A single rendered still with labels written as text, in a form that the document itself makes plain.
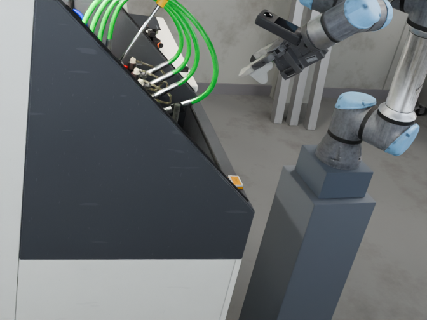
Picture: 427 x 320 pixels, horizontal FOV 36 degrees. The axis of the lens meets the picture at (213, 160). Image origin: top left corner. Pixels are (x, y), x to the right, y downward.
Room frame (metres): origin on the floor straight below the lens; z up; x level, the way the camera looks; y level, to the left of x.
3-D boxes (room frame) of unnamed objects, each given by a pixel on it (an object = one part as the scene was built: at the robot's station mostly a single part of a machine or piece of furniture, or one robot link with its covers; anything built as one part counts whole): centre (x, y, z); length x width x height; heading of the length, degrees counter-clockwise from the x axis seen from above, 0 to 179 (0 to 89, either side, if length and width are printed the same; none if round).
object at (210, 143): (1.74, 0.01, 0.87); 0.62 x 0.04 x 0.16; 20
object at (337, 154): (1.93, -0.40, 0.95); 0.15 x 0.15 x 0.10
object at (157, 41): (2.40, 0.35, 1.01); 0.23 x 0.11 x 0.06; 20
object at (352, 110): (1.93, -0.41, 1.07); 0.13 x 0.12 x 0.14; 57
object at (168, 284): (1.64, 0.26, 0.39); 0.70 x 0.58 x 0.79; 20
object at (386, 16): (1.52, -0.26, 1.49); 0.11 x 0.11 x 0.08; 57
